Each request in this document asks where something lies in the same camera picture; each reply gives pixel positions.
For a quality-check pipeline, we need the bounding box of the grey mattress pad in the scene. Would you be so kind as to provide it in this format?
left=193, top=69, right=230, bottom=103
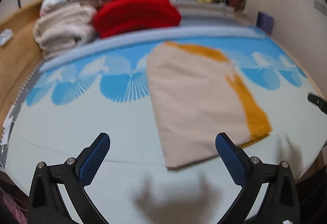
left=180, top=9, right=251, bottom=27

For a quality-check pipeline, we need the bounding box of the purple rolled mat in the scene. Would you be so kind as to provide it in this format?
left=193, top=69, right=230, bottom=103
left=256, top=11, right=274, bottom=35

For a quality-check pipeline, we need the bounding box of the red folded blanket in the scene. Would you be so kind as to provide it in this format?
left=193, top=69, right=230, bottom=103
left=93, top=0, right=182, bottom=38

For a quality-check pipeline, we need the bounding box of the beige and orange hooded jacket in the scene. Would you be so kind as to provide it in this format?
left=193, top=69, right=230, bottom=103
left=146, top=42, right=272, bottom=169

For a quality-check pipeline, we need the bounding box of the white tissue packet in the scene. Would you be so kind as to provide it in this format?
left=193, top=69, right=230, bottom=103
left=0, top=29, right=13, bottom=47

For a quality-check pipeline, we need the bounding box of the cream folded fleece blanket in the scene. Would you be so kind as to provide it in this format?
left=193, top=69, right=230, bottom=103
left=33, top=3, right=97, bottom=60

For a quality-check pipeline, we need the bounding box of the blue and white bed sheet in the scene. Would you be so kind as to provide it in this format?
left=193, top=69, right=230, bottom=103
left=4, top=27, right=325, bottom=196

